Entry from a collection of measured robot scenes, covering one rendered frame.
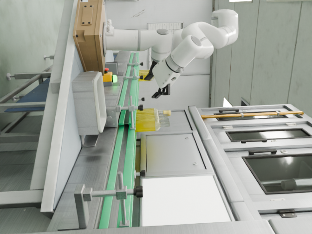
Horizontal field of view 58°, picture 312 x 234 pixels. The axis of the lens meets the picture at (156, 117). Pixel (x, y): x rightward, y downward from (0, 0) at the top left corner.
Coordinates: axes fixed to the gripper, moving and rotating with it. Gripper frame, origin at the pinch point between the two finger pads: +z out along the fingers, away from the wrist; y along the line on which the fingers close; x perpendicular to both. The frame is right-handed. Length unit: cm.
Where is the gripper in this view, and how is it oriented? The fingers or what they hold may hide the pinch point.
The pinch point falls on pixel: (151, 87)
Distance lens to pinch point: 119.9
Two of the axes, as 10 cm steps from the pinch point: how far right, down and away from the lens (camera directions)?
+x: -7.4, 0.2, -6.7
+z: -5.7, 5.1, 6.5
